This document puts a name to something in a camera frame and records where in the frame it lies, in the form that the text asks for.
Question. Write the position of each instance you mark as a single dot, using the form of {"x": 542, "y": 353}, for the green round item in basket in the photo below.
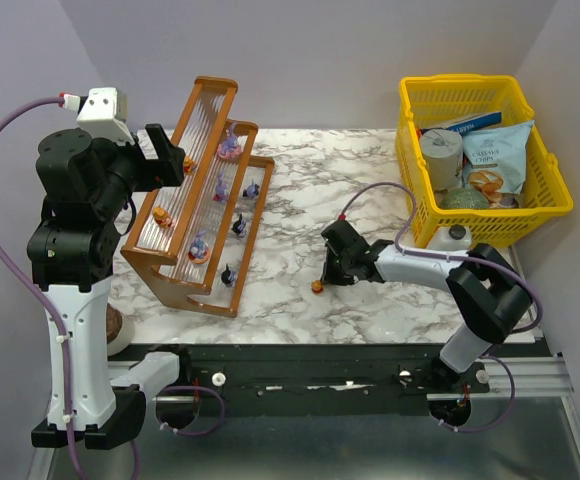
{"x": 464, "y": 198}

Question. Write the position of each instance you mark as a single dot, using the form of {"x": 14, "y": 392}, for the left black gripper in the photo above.
{"x": 165, "y": 156}

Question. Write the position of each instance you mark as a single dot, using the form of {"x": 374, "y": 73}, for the dark blue box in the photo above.
{"x": 466, "y": 124}

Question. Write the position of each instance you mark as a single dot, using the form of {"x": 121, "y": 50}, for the orange bear toy back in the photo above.
{"x": 189, "y": 165}

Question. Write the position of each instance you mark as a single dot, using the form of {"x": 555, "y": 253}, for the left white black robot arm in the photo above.
{"x": 87, "y": 182}

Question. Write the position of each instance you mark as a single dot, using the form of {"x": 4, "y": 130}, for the brown tiered acrylic shelf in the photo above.
{"x": 160, "y": 256}

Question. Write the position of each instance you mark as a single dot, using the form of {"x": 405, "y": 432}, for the brown topped white roll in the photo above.
{"x": 120, "y": 331}

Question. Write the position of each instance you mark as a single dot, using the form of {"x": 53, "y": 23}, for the orange bear toy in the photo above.
{"x": 189, "y": 165}
{"x": 317, "y": 287}
{"x": 162, "y": 217}

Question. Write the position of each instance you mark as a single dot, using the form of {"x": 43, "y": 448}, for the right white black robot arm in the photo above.
{"x": 489, "y": 294}

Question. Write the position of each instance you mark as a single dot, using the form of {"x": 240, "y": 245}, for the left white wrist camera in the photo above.
{"x": 102, "y": 113}

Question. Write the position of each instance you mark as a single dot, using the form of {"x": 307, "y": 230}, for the grey cylindrical canister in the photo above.
{"x": 443, "y": 152}

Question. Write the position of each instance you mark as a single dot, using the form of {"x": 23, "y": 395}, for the white bottle grey cap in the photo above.
{"x": 451, "y": 238}

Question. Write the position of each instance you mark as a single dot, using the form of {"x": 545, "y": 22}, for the black hat donkey toy back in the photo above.
{"x": 239, "y": 227}

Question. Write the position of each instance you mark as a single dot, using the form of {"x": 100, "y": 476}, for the light blue chips bag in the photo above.
{"x": 496, "y": 159}

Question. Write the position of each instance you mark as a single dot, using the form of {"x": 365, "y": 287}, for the black hat donkey toy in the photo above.
{"x": 239, "y": 227}
{"x": 228, "y": 276}

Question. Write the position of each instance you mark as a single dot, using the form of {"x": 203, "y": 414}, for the purple donkey red base toy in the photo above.
{"x": 221, "y": 194}

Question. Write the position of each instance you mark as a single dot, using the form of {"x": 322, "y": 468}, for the black hat donkey toy front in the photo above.
{"x": 228, "y": 276}

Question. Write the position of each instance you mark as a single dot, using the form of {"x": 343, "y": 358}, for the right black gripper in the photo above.
{"x": 338, "y": 255}

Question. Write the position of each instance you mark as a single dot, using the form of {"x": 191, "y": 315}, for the yellow plastic basket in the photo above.
{"x": 428, "y": 100}

